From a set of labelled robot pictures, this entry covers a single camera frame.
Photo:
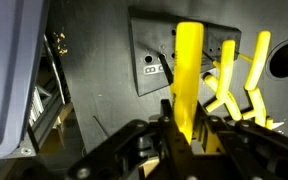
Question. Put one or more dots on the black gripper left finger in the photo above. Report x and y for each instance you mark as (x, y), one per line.
(173, 139)

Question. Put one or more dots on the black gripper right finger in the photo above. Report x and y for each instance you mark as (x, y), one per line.
(202, 131)

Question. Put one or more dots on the large yellow T-handle wrench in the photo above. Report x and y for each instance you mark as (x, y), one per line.
(187, 68)

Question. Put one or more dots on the wooden toy box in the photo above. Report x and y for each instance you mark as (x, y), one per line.
(148, 167)

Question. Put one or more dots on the yellow wrench in stand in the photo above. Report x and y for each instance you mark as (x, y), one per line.
(258, 59)
(225, 65)

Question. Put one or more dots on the black wrench stand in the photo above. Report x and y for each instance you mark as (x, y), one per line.
(153, 33)

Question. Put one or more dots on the blue plastic bin lid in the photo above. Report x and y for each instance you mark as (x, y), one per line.
(22, 27)

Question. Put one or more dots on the yellow T-handle wrench long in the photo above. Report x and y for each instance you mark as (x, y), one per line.
(223, 96)

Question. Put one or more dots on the yellow T-handle wrench thin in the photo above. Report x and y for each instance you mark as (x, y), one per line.
(271, 124)

